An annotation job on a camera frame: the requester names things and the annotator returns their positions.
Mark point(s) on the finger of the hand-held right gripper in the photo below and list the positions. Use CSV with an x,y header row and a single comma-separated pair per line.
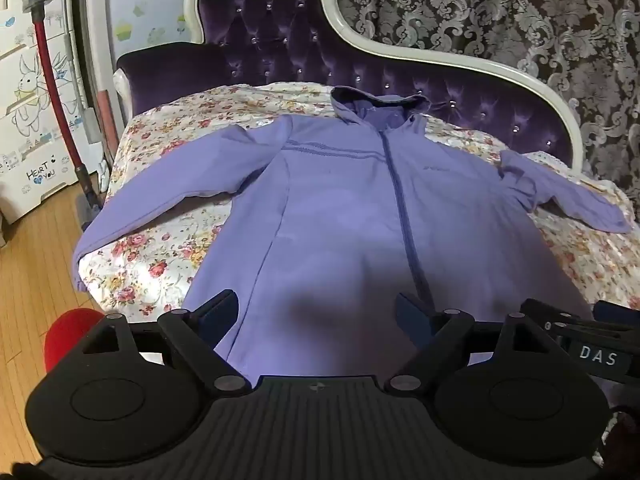
x,y
620,312
555,312

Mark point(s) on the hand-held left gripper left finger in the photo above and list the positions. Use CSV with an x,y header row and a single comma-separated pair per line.
x,y
220,310

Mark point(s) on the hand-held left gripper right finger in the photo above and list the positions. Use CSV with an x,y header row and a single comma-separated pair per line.
x,y
412,317

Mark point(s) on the purple hooded jacket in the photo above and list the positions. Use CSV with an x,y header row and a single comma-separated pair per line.
x,y
325,210

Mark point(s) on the dark cloth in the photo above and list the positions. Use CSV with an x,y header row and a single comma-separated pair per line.
x,y
622,440

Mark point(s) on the floral blanket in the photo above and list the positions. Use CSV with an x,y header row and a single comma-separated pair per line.
x,y
150,240

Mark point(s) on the red round object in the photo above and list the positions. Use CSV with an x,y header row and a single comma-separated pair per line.
x,y
65,335

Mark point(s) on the white cabinet with bunny print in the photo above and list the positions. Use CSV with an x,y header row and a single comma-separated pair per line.
x,y
30,125

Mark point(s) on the red stick vacuum cleaner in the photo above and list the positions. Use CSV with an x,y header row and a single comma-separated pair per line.
x,y
52,90

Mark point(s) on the purple tufted sofa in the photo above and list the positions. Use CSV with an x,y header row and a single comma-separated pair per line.
x,y
280,20

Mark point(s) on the damask patterned curtain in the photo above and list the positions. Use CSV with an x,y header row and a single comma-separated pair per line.
x,y
500,10

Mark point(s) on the white door frame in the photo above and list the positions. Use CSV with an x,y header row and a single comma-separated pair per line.
x,y
97,35

